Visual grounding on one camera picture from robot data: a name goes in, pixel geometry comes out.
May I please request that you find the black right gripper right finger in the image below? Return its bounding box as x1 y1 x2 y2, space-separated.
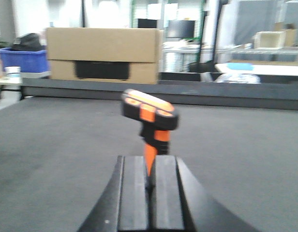
150 155 257 232

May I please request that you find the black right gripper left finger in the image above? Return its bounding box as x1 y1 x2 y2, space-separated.
78 156 149 232

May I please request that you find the orange black barcode scanner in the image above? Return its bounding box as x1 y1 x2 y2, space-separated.
121 88 179 181

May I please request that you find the large cardboard box black print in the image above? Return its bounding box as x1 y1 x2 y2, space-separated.
46 28 164 84

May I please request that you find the white open box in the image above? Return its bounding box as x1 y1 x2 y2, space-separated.
253 31 286 50

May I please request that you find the crumpled white plastic bag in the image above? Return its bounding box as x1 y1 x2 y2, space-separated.
213 73 261 84

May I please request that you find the blue bin behind table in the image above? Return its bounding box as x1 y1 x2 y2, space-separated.
0 47 49 73

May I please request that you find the white cup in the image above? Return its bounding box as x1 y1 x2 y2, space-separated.
5 66 21 78

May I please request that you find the black bag in bin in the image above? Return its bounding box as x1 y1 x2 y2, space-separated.
11 33 44 52

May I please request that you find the dark grey table rail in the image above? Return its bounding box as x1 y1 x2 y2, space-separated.
22 78 298 110

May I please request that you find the white wire shelf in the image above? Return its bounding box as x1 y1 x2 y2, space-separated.
160 42 298 73

